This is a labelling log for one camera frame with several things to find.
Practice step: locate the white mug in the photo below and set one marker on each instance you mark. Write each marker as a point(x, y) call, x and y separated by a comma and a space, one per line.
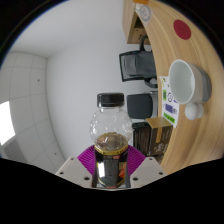
point(183, 83)

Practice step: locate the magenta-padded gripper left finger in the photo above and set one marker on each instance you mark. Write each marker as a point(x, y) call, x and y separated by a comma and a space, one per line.
point(75, 170)

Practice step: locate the ceiling light panel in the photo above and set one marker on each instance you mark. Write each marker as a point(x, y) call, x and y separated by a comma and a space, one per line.
point(6, 123)

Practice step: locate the grey mesh office chair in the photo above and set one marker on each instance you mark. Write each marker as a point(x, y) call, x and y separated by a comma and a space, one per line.
point(138, 65)

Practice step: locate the brown cardboard carton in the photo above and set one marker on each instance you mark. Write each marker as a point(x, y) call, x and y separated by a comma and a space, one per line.
point(153, 138)

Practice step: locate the wooden side desk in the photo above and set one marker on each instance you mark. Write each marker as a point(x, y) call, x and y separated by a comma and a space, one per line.
point(128, 20)

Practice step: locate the clear drink bottle black cap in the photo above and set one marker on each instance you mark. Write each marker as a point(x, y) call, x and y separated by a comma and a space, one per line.
point(111, 133)

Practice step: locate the small orange box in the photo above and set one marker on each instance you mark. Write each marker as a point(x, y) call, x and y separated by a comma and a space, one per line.
point(141, 1)

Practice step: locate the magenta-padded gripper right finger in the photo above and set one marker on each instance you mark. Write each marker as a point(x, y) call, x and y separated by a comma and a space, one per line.
point(148, 170)

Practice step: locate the sheet with round print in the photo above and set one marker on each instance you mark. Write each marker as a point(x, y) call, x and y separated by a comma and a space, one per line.
point(145, 12)

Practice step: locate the printed sticker sheet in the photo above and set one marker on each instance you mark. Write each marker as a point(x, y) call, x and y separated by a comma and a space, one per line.
point(169, 110)

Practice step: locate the black office chair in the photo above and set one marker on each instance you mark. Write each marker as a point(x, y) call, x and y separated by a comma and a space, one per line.
point(140, 106)

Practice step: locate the flat round red coaster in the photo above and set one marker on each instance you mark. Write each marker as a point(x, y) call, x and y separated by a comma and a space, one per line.
point(182, 29)

